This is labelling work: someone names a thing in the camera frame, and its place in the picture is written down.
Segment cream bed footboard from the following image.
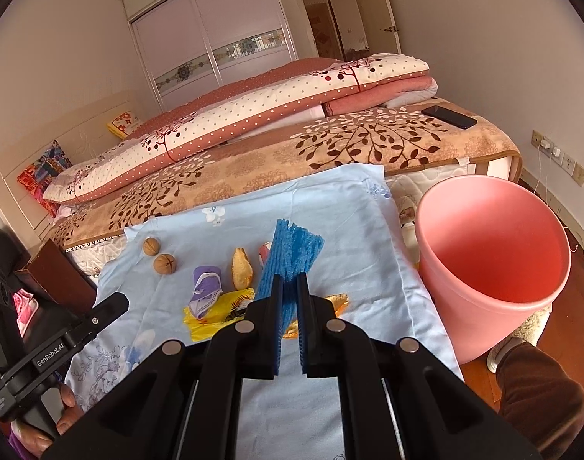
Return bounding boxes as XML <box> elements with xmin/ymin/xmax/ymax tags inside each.
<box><xmin>467</xmin><ymin>152</ymin><xmax>523</xmax><ymax>183</ymax></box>

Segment wall sockets panel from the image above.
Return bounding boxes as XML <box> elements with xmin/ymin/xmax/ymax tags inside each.
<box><xmin>532</xmin><ymin>129</ymin><xmax>584</xmax><ymax>187</ymax></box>

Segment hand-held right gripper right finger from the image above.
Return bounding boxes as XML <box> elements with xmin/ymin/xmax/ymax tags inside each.
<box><xmin>296</xmin><ymin>272</ymin><xmax>544</xmax><ymax>460</ymax></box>

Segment brown wooden nightstand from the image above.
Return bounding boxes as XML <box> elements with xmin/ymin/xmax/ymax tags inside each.
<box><xmin>14</xmin><ymin>240</ymin><xmax>98</xmax><ymax>317</ymax></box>

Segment brown leaf print blanket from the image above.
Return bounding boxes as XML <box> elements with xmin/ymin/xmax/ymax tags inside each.
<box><xmin>45</xmin><ymin>103</ymin><xmax>520</xmax><ymax>250</ymax></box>

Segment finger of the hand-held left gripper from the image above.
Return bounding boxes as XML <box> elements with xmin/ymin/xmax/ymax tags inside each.
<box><xmin>84</xmin><ymin>292</ymin><xmax>130</xmax><ymax>341</ymax></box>

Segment white sliding door wardrobe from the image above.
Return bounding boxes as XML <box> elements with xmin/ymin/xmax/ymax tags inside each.
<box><xmin>123</xmin><ymin>0</ymin><xmax>297</xmax><ymax>111</ymax></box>

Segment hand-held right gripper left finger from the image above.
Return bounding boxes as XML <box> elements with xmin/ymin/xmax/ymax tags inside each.
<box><xmin>43</xmin><ymin>273</ymin><xmax>284</xmax><ymax>460</ymax></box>

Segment light blue floral cloth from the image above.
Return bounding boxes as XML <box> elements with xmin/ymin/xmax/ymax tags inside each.
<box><xmin>64</xmin><ymin>163</ymin><xmax>465</xmax><ymax>460</ymax></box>

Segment person's leg brown trousers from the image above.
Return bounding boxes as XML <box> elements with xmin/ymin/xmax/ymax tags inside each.
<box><xmin>495</xmin><ymin>342</ymin><xmax>584</xmax><ymax>460</ymax></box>

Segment blue foam net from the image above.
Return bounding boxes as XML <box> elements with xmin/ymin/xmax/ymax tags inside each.
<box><xmin>254</xmin><ymin>219</ymin><xmax>326</xmax><ymax>338</ymax></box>

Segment black smartphone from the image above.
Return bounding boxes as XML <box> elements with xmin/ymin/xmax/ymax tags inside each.
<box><xmin>420</xmin><ymin>104</ymin><xmax>479</xmax><ymax>130</ymax></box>

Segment yellow floral pillow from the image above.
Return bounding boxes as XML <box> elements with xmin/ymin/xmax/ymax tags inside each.
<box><xmin>106</xmin><ymin>112</ymin><xmax>142</xmax><ymax>139</ymax></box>

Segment yellow plastic bag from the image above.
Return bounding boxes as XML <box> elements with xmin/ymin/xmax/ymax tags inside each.
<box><xmin>183</xmin><ymin>287</ymin><xmax>257</xmax><ymax>343</ymax></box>

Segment gold foil wrapper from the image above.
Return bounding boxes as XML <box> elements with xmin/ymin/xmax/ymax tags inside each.
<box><xmin>286</xmin><ymin>292</ymin><xmax>351</xmax><ymax>338</ymax></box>

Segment pink plastic bucket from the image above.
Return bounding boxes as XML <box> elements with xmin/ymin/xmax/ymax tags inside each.
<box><xmin>414</xmin><ymin>177</ymin><xmax>571</xmax><ymax>364</ymax></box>

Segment white charging cable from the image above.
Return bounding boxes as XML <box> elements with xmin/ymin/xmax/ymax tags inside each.
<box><xmin>534</xmin><ymin>146</ymin><xmax>584</xmax><ymax>256</ymax></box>

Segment colourful printed pillow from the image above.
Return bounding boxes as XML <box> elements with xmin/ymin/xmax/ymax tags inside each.
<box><xmin>16</xmin><ymin>140</ymin><xmax>74</xmax><ymax>216</ymax></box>

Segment white room door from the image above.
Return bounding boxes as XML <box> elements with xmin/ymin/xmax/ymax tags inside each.
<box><xmin>369</xmin><ymin>0</ymin><xmax>400</xmax><ymax>56</ymax></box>

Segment white folded sheet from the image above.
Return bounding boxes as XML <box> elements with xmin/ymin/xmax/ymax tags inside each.
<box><xmin>383</xmin><ymin>81</ymin><xmax>439</xmax><ymax>108</ymax></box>

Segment white pink tree print quilt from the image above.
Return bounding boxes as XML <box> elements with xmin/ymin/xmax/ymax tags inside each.
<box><xmin>43</xmin><ymin>53</ymin><xmax>431</xmax><ymax>203</ymax></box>

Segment black bulky object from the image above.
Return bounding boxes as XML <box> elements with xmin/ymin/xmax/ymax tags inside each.
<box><xmin>0</xmin><ymin>229</ymin><xmax>39</xmax><ymax>370</ymax></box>

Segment person's left hand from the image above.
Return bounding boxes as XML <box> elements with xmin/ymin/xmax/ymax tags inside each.
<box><xmin>11</xmin><ymin>382</ymin><xmax>86</xmax><ymax>460</ymax></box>

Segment cream fluffy slipper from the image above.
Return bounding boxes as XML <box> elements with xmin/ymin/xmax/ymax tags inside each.
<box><xmin>487</xmin><ymin>304</ymin><xmax>554</xmax><ymax>375</ymax></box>

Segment pink folded blanket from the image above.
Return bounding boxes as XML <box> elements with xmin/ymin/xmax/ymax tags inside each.
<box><xmin>323</xmin><ymin>77</ymin><xmax>436</xmax><ymax>117</ymax></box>

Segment cream bed headboard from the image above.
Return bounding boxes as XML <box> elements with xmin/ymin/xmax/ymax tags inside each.
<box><xmin>0</xmin><ymin>100</ymin><xmax>146</xmax><ymax>245</ymax></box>

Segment yellow fruit peel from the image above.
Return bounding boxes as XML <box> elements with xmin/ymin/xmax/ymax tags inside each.
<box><xmin>231</xmin><ymin>248</ymin><xmax>258</xmax><ymax>291</ymax></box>

